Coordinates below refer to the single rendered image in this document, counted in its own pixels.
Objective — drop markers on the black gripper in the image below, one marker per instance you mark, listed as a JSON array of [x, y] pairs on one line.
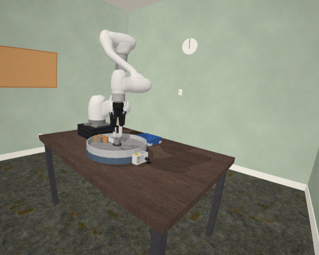
[[117, 112]]

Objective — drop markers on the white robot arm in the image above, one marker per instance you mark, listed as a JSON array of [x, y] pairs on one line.
[[99, 107]]

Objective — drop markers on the blue shallow tray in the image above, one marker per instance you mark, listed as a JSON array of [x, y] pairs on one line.
[[151, 139]]

